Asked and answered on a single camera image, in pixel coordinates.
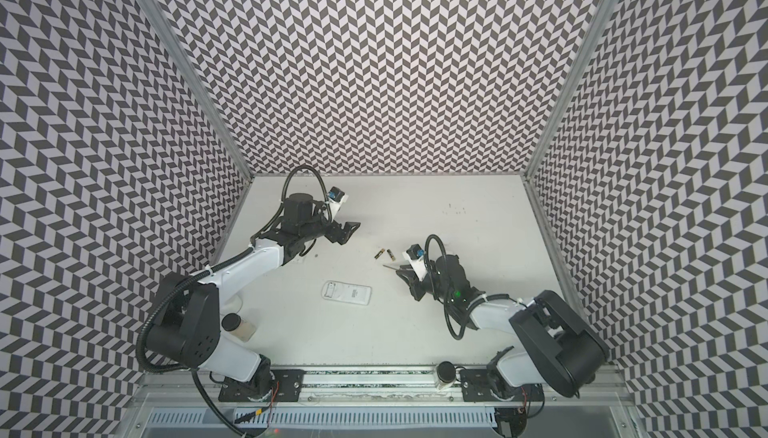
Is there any white remote with green buttons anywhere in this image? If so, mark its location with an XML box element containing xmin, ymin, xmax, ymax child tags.
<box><xmin>321</xmin><ymin>281</ymin><xmax>372</xmax><ymax>306</ymax></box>

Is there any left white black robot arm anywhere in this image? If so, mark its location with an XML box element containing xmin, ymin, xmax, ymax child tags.
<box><xmin>136</xmin><ymin>187</ymin><xmax>360</xmax><ymax>400</ymax></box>

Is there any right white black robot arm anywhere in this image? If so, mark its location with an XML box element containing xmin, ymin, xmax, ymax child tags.
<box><xmin>390</xmin><ymin>252</ymin><xmax>609</xmax><ymax>401</ymax></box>

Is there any middle cylinder black cap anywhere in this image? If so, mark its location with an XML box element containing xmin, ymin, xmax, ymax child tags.
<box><xmin>433</xmin><ymin>361</ymin><xmax>456</xmax><ymax>391</ymax></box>

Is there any left wooden cylinder black cap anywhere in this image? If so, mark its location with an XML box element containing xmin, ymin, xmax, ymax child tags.
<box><xmin>221</xmin><ymin>313</ymin><xmax>257</xmax><ymax>343</ymax></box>

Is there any white ventilation grille strip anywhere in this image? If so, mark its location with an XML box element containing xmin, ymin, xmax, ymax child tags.
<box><xmin>146</xmin><ymin>409</ymin><xmax>499</xmax><ymax>430</ymax></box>

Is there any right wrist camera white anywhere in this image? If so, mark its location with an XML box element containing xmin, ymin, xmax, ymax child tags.
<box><xmin>403</xmin><ymin>244</ymin><xmax>428</xmax><ymax>282</ymax></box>

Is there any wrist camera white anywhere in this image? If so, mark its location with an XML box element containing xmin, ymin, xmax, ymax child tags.
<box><xmin>403</xmin><ymin>244</ymin><xmax>428</xmax><ymax>282</ymax></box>
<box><xmin>326</xmin><ymin>186</ymin><xmax>348</xmax><ymax>217</ymax></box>

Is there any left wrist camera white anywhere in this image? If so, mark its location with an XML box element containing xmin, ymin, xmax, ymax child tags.
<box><xmin>326</xmin><ymin>186</ymin><xmax>348</xmax><ymax>217</ymax></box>

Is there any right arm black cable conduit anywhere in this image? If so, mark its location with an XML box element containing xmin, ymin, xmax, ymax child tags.
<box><xmin>422</xmin><ymin>233</ymin><xmax>511</xmax><ymax>341</ymax></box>

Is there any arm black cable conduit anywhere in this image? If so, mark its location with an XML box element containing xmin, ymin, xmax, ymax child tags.
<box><xmin>422</xmin><ymin>233</ymin><xmax>511</xmax><ymax>341</ymax></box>
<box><xmin>134</xmin><ymin>164</ymin><xmax>331</xmax><ymax>438</ymax></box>

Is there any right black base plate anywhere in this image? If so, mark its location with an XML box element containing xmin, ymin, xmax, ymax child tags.
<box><xmin>458</xmin><ymin>367</ymin><xmax>545</xmax><ymax>403</ymax></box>

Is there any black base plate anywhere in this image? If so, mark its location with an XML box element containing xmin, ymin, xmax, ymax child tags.
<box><xmin>458</xmin><ymin>367</ymin><xmax>545</xmax><ymax>403</ymax></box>
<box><xmin>218</xmin><ymin>369</ymin><xmax>305</xmax><ymax>404</ymax></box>

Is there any aluminium mounting rail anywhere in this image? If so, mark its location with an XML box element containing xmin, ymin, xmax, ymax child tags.
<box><xmin>134</xmin><ymin>365</ymin><xmax>634</xmax><ymax>409</ymax></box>

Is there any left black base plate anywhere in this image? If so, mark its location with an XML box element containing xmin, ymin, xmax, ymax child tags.
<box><xmin>218</xmin><ymin>369</ymin><xmax>305</xmax><ymax>404</ymax></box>

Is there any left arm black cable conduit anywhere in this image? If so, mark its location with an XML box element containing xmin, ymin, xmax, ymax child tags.
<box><xmin>134</xmin><ymin>164</ymin><xmax>331</xmax><ymax>438</ymax></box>

